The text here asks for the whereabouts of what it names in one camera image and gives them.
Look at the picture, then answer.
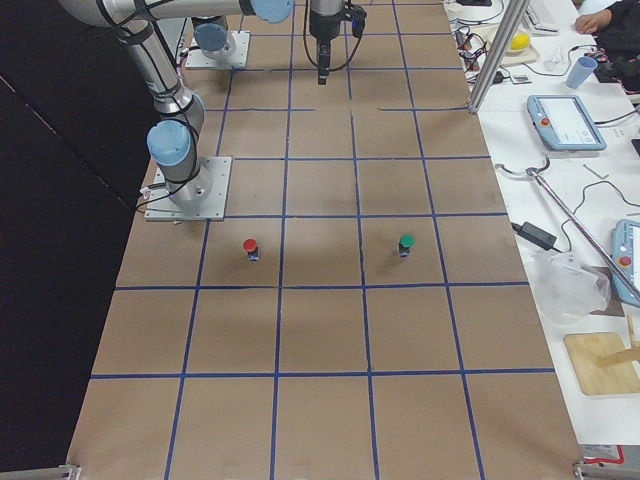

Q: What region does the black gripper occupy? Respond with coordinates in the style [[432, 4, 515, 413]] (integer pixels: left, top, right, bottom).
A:
[[309, 0, 345, 85]]

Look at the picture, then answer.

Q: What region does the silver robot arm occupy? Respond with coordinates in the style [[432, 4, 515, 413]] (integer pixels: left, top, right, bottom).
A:
[[191, 16, 236, 67], [60, 1, 294, 209]]

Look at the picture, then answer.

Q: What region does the red push button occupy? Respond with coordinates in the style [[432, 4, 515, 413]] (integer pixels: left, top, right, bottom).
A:
[[242, 238, 260, 262]]

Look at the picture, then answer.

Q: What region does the person's hand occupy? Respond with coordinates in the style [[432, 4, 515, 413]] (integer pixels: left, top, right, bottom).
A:
[[574, 9, 612, 34]]

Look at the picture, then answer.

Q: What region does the beige tray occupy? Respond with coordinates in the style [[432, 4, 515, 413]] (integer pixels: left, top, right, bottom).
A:
[[471, 24, 540, 67]]

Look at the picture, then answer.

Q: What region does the yellow lemon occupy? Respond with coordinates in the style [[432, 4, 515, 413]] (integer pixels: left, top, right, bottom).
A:
[[508, 33, 530, 54]]

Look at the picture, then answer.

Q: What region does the metal cane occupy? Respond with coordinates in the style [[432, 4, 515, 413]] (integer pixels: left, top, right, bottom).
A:
[[495, 156, 639, 300]]

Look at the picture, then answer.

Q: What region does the far teach pendant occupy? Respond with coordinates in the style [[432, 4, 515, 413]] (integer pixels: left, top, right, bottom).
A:
[[526, 95, 607, 152]]

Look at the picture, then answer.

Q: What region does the teach pendant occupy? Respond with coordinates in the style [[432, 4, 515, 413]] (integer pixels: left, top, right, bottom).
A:
[[611, 219, 639, 307], [526, 95, 607, 152]]

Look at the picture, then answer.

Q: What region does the light blue plastic cup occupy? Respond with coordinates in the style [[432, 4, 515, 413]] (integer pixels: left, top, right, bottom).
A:
[[566, 56, 599, 89]]

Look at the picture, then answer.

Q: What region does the black power adapter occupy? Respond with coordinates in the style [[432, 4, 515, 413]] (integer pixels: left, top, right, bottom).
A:
[[511, 222, 559, 252]]

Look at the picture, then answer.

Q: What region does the clear plastic bag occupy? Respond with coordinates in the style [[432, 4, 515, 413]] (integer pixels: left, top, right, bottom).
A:
[[533, 252, 611, 325]]

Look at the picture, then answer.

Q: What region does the near teach pendant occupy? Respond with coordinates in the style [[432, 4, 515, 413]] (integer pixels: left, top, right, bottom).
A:
[[611, 219, 639, 307]]

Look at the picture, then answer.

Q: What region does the wooden cutting board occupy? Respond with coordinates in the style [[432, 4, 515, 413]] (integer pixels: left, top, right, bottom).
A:
[[563, 332, 639, 396]]

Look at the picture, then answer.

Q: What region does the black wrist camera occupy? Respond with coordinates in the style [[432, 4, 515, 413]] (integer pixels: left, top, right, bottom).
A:
[[349, 5, 367, 39]]

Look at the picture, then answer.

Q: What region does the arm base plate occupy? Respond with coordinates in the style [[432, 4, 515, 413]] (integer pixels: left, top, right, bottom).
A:
[[144, 157, 232, 221], [186, 31, 251, 70]]

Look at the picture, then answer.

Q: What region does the aluminium frame post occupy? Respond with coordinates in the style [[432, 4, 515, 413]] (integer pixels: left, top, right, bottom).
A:
[[468, 0, 529, 114]]

